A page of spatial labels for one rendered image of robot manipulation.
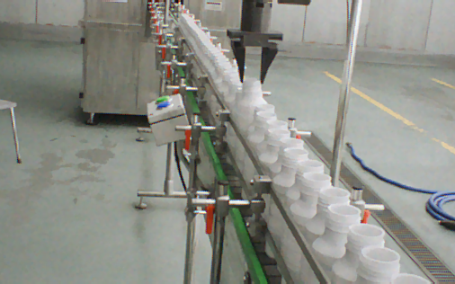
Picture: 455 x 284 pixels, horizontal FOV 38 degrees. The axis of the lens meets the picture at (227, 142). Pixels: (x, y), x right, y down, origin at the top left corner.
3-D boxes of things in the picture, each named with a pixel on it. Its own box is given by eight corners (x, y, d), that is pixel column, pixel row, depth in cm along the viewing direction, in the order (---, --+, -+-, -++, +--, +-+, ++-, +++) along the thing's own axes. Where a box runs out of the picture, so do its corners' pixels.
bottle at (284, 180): (297, 247, 104) (309, 146, 100) (308, 264, 98) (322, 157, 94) (260, 248, 103) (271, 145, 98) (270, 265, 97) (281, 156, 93)
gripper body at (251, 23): (284, 44, 124) (287, 3, 122) (229, 41, 122) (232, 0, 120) (277, 39, 130) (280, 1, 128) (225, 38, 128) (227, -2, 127)
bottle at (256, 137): (236, 194, 125) (245, 109, 120) (267, 193, 126) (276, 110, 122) (246, 207, 119) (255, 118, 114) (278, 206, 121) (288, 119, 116)
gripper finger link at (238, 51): (270, 86, 125) (273, 37, 123) (232, 85, 124) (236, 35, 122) (263, 80, 132) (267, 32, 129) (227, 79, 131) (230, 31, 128)
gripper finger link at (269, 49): (276, 86, 125) (280, 37, 123) (238, 85, 124) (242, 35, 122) (269, 80, 132) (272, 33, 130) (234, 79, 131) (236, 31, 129)
